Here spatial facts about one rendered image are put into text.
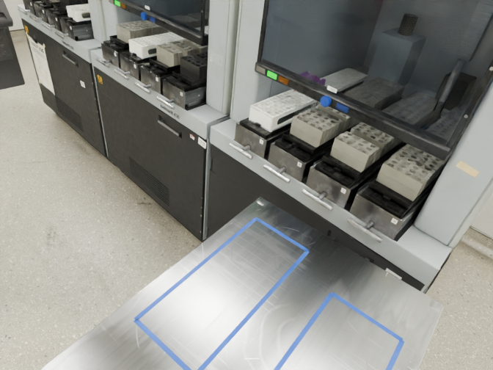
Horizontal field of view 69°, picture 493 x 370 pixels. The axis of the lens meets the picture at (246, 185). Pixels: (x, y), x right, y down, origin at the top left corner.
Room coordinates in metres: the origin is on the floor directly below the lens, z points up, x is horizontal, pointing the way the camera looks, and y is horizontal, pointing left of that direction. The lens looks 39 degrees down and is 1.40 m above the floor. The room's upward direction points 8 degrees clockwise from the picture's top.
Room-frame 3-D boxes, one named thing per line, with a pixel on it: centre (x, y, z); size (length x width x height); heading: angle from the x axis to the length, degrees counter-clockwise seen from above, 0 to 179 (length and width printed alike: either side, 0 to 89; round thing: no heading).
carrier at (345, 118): (1.08, -0.25, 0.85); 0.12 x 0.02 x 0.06; 51
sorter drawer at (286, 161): (1.16, -0.31, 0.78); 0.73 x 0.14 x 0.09; 141
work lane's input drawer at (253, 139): (1.25, -0.19, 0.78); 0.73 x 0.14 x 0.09; 141
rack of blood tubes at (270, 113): (1.15, -0.11, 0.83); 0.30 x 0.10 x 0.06; 141
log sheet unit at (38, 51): (2.10, 1.37, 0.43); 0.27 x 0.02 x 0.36; 51
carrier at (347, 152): (0.88, -0.28, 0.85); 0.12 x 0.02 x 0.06; 50
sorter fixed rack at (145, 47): (1.60, 0.44, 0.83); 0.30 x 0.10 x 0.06; 141
